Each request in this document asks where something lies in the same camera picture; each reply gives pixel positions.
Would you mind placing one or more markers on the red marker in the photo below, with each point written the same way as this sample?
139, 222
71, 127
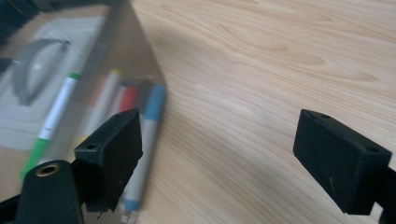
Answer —
129, 98

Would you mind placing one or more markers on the yellow marker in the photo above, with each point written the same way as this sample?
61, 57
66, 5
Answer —
114, 72

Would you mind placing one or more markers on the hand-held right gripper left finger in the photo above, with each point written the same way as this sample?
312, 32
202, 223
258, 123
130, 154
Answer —
112, 161

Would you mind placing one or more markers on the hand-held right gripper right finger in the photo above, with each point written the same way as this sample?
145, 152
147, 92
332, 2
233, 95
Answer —
339, 161

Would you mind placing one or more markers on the light blue marker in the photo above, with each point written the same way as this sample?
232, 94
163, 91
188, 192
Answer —
154, 102

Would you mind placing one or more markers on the light green marker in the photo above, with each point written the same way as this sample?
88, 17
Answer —
37, 152

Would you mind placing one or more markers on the transparent storage box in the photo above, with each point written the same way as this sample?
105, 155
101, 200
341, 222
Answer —
124, 46

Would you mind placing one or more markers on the white box lid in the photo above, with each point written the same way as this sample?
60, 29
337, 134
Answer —
18, 124

